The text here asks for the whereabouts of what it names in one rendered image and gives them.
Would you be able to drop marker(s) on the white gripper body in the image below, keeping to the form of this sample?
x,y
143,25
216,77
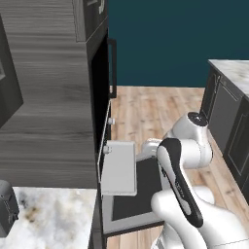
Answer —
x,y
149,146

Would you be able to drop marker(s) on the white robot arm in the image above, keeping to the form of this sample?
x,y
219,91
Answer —
x,y
191,152

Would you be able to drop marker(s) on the light grey oven tray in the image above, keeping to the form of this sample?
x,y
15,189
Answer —
x,y
119,168

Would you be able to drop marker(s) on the white oven knob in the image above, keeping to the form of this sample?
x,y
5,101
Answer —
x,y
107,149
111,121

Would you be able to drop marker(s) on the black and grey oven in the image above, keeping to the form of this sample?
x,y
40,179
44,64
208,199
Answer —
x,y
104,134

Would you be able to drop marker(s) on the black microwave oven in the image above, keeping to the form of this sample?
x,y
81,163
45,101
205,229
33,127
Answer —
x,y
99,68

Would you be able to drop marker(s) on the grey wood oven housing cabinet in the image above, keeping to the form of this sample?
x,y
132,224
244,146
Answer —
x,y
48,97

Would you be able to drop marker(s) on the dark grey cupboard door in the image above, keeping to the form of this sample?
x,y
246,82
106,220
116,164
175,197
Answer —
x,y
92,16

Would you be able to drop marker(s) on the dark island cupboards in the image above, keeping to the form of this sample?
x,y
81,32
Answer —
x,y
227,116

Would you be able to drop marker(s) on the dark base cabinet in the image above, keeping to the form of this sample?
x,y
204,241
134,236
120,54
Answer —
x,y
96,223

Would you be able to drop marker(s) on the dark grey fridge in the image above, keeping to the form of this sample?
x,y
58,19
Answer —
x,y
8,84

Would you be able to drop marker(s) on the dark grey toaster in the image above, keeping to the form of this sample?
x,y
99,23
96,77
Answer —
x,y
7,207

